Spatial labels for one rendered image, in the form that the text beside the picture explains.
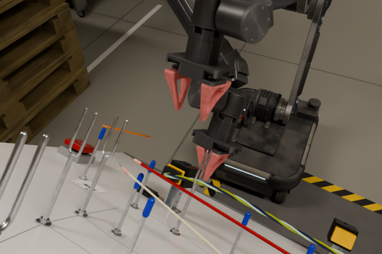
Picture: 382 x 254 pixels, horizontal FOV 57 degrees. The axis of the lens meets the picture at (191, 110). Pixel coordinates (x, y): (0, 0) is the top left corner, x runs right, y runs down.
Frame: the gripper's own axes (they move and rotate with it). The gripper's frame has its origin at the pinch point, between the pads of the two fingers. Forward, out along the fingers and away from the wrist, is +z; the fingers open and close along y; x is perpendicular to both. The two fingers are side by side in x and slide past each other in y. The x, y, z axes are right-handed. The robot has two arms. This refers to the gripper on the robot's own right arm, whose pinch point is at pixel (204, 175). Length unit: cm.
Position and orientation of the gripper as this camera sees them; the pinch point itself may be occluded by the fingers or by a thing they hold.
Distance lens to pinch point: 79.6
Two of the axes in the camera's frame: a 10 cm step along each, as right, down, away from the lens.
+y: 8.1, 3.5, -4.6
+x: 4.8, 0.4, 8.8
